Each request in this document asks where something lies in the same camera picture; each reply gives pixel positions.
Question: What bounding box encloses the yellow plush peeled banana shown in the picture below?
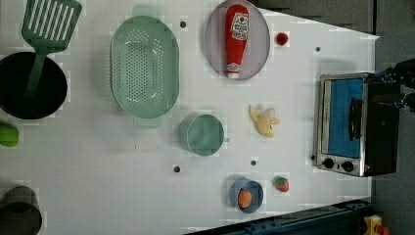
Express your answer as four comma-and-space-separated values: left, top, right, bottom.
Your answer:
249, 106, 281, 138

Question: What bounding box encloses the green mug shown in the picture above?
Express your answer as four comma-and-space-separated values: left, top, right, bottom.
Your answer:
178, 115, 229, 157

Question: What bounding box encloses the grey round plate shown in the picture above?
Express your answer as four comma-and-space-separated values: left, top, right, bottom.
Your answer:
205, 0, 270, 80

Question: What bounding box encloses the blue small bowl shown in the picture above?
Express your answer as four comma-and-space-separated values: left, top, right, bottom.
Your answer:
229, 177, 263, 213

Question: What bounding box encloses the orange toy fruit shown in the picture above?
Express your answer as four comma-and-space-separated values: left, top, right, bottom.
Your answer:
238, 189, 253, 209

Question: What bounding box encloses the green plastic colander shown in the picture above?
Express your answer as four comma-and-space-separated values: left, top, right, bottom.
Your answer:
111, 5, 179, 128

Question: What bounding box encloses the red plush strawberry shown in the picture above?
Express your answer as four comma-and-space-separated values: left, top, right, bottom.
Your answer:
274, 176, 290, 193

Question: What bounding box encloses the red plush ketchup bottle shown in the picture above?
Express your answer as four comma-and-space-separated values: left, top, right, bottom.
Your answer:
225, 4, 250, 79

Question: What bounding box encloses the small red strawberry toy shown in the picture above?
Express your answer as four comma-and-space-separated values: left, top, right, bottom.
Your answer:
276, 32, 289, 46

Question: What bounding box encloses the silver black toaster oven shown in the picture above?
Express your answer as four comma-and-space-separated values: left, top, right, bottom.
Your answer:
315, 72, 400, 177

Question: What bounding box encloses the green slotted spatula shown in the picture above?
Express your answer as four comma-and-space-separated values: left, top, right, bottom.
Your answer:
22, 0, 82, 97

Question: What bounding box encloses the yellow toy figure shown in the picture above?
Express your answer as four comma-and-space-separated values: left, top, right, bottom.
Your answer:
364, 215, 391, 235

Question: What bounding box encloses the black round pot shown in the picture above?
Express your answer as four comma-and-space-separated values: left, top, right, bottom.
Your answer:
0, 52, 68, 119

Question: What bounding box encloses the green toy fruit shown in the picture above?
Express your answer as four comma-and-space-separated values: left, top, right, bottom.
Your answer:
0, 125, 19, 147

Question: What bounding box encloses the grey cylindrical cup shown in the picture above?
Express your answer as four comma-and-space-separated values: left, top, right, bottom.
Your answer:
0, 186, 42, 235

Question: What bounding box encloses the blue metal frame rail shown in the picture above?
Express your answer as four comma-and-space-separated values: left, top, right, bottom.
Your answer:
186, 200, 374, 235

